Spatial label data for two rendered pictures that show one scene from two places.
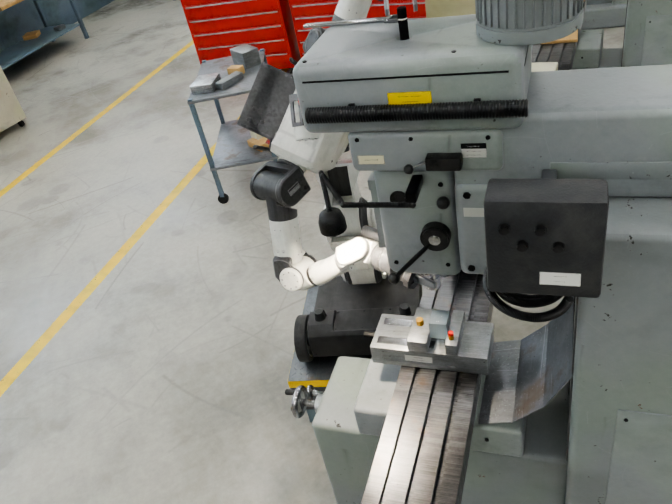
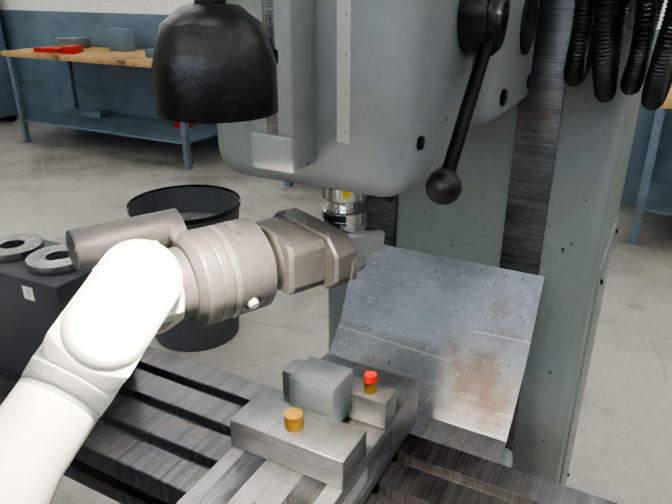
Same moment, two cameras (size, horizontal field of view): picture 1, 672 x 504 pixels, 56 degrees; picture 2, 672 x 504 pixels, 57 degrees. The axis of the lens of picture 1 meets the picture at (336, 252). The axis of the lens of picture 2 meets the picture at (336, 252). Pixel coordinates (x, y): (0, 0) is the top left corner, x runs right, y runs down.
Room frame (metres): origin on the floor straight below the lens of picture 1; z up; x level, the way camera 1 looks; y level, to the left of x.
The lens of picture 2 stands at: (1.29, 0.36, 1.48)
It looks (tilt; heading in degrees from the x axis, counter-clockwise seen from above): 24 degrees down; 273
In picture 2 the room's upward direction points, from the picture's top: straight up
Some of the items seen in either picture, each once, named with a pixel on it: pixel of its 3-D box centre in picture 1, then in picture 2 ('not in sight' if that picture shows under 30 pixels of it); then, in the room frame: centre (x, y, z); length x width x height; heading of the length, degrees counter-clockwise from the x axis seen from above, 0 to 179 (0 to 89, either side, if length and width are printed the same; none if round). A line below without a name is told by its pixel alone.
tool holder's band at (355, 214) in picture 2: not in sight; (344, 210); (1.31, -0.24, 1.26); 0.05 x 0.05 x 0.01
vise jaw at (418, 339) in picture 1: (422, 329); (297, 438); (1.36, -0.20, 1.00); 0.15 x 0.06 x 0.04; 155
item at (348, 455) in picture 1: (445, 456); not in sight; (1.32, -0.22, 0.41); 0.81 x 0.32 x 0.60; 65
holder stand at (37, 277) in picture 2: not in sight; (46, 307); (1.79, -0.48, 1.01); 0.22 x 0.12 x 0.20; 157
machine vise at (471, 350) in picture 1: (431, 338); (309, 448); (1.35, -0.23, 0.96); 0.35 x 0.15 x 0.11; 65
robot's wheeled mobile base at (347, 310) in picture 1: (367, 280); not in sight; (2.14, -0.11, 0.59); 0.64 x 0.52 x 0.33; 166
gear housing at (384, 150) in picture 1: (432, 127); not in sight; (1.29, -0.28, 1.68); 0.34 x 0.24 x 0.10; 65
